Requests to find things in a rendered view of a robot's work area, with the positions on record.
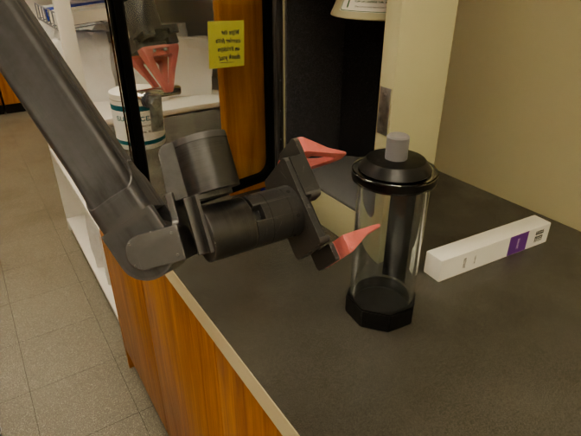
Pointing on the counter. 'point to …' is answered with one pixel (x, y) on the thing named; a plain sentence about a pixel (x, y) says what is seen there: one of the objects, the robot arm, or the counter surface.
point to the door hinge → (277, 77)
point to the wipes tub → (118, 117)
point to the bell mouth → (360, 9)
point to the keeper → (384, 110)
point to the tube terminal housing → (404, 86)
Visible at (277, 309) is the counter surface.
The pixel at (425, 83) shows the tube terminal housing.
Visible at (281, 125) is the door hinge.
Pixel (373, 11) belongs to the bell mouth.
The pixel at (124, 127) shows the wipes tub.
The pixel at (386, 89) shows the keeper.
